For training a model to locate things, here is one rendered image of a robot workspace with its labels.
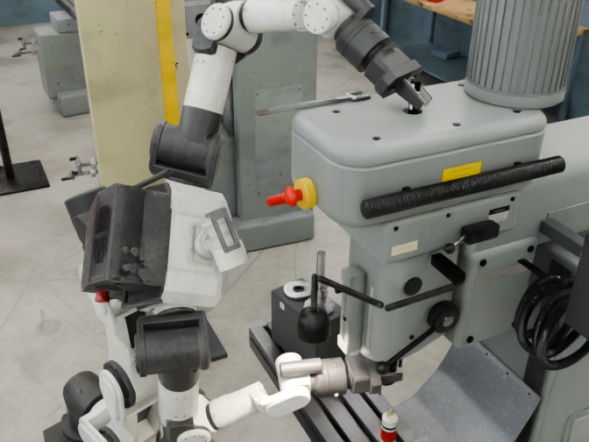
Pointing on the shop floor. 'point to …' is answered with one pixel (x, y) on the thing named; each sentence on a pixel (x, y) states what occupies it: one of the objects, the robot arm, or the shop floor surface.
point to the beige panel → (133, 85)
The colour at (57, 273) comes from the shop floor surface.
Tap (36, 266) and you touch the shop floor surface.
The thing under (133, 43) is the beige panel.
